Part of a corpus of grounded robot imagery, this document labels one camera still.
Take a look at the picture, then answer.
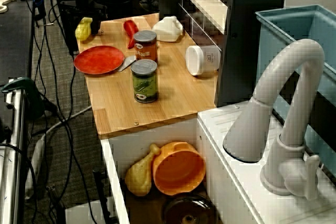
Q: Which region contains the toy knife with blue handle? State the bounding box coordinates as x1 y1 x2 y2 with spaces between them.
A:
117 55 137 72

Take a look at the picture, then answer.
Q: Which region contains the orange toy bowl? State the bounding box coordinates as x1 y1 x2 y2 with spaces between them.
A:
152 141 207 196

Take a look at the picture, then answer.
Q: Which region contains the teal plastic box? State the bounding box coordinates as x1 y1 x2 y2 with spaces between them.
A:
255 4 336 175

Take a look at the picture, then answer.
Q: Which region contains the white toy milk bottle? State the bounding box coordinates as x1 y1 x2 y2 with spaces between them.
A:
151 16 184 42

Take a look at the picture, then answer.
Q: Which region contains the grey toy faucet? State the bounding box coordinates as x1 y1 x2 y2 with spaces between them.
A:
223 38 326 200

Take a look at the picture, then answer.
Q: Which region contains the silver metal rail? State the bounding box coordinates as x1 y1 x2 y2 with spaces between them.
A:
0 79 26 224

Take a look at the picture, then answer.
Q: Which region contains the black cable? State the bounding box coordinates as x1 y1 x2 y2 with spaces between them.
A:
31 0 99 224

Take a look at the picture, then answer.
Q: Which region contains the red round plate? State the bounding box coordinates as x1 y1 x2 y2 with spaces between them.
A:
73 45 125 75

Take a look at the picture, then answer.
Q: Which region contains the brown beans can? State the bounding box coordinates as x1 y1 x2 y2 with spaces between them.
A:
133 30 158 63

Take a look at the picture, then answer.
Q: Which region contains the black shelf frame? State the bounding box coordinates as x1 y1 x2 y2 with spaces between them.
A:
159 0 289 108

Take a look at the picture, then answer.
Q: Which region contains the white cable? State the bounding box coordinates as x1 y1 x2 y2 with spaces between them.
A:
25 104 92 190

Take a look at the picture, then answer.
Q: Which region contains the red toy pepper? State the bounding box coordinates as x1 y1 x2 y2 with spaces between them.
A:
123 19 139 49

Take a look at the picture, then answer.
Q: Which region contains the green clamp tool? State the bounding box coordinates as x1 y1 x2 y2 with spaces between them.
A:
1 77 45 120

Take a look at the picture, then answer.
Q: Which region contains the black door handle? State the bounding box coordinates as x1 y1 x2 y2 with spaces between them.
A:
92 169 116 224

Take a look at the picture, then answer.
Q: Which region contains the white toy kitchen unit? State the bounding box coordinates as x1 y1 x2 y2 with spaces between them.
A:
77 0 336 224

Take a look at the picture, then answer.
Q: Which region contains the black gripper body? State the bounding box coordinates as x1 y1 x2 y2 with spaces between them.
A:
59 0 108 19

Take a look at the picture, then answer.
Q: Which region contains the green peas can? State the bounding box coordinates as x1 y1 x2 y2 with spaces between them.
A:
130 59 158 103

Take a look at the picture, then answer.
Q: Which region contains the yellow toy chicken drumstick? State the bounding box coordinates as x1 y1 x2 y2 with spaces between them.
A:
124 144 161 197

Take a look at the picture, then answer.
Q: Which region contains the dark glass pot lid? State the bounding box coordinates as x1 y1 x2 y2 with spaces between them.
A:
162 194 218 224

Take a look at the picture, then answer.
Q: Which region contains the yellow toy corn cob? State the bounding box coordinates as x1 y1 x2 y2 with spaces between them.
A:
75 17 93 41

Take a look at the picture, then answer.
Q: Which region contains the white lidded jar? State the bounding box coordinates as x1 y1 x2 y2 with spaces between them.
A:
185 45 222 76

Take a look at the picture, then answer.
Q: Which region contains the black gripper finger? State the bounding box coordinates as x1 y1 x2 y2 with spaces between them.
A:
62 13 80 55
90 15 102 37

